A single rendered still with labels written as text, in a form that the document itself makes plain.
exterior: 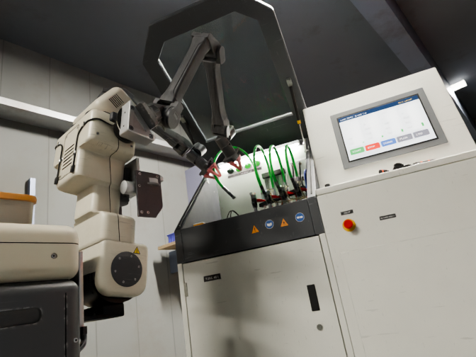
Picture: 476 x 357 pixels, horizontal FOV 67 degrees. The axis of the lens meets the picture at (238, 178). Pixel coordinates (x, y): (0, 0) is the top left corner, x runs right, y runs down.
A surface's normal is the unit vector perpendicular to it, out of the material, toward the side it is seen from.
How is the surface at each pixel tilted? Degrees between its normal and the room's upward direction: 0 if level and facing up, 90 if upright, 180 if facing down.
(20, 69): 90
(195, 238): 90
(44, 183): 90
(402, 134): 76
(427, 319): 90
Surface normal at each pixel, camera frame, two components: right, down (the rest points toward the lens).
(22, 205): 0.74, -0.29
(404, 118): -0.39, -0.47
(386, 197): -0.36, -0.25
